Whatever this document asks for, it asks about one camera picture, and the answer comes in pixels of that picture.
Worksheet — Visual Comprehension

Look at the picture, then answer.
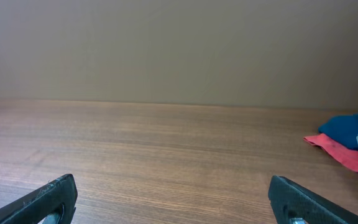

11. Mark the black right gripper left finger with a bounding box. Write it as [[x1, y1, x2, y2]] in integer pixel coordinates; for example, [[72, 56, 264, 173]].
[[0, 174, 78, 224]]

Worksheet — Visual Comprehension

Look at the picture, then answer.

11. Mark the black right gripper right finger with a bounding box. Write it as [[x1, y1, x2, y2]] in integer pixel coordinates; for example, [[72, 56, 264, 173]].
[[268, 175, 358, 224]]

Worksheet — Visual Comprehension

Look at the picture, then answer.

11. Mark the blue garment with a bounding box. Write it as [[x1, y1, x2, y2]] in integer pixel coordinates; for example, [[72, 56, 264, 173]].
[[318, 114, 358, 151]]

